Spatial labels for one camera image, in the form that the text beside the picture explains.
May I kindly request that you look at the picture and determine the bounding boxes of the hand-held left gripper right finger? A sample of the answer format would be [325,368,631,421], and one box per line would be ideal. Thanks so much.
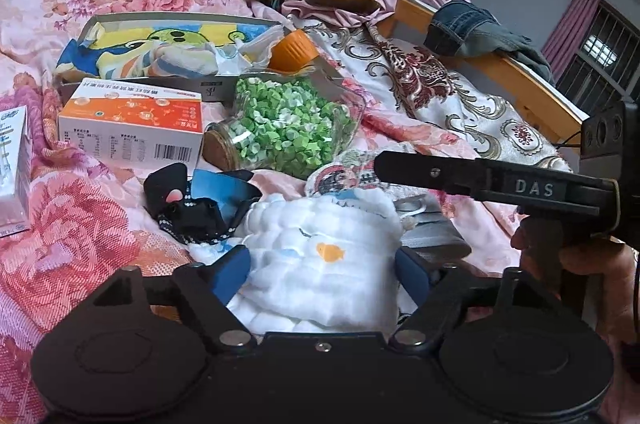
[387,246,558,352]

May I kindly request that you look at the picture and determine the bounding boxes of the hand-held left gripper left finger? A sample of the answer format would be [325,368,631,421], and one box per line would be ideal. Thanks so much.
[87,245,258,352]

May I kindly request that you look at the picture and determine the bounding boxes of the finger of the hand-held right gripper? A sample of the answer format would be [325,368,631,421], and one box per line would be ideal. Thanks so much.
[374,150,506,205]

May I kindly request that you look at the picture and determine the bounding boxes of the black and blue cloth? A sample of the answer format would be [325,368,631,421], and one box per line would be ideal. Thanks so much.
[143,163,261,245]

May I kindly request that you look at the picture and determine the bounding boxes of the white gauze cloth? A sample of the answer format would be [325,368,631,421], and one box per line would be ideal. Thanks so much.
[192,189,416,335]

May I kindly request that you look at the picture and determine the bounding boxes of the orange plastic cup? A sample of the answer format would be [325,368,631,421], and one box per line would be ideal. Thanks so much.
[269,30,321,72]

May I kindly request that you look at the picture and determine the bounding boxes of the striped pastel sock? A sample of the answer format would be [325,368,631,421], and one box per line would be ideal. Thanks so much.
[97,38,221,77]

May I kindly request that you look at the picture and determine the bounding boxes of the white plastic packet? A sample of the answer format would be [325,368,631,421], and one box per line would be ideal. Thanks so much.
[207,24,286,72]

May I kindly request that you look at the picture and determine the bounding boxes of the grey tray with cartoon drawing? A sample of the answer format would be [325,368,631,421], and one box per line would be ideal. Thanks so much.
[54,11,293,104]

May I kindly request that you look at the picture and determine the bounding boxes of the person's right hand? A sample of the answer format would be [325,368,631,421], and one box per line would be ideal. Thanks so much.
[510,224,640,424]

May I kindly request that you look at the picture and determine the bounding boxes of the cream ornate patterned blanket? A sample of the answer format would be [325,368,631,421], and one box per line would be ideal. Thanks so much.
[300,24,576,175]

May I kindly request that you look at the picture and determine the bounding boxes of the blue denim jeans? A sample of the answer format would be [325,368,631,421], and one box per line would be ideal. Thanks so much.
[424,0,558,87]

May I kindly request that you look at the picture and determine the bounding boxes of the barred window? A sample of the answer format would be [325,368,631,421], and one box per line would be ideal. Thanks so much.
[555,0,640,104]

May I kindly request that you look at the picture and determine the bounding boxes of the glass jar of green paper stars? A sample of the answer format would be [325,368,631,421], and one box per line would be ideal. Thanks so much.
[202,71,366,179]

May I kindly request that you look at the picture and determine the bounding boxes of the pink curtain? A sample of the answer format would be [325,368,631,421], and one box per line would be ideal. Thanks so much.
[542,0,603,69]

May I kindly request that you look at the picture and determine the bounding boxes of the orange and white carton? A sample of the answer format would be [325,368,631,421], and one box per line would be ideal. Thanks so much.
[56,78,205,169]

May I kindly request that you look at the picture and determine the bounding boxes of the white and blue carton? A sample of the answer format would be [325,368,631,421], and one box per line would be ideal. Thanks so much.
[0,106,33,239]

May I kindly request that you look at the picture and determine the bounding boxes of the black cable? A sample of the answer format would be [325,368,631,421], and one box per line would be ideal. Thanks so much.
[552,130,586,151]

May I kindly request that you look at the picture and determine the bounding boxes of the wooden bed frame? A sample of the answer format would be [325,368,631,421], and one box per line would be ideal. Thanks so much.
[377,0,591,139]

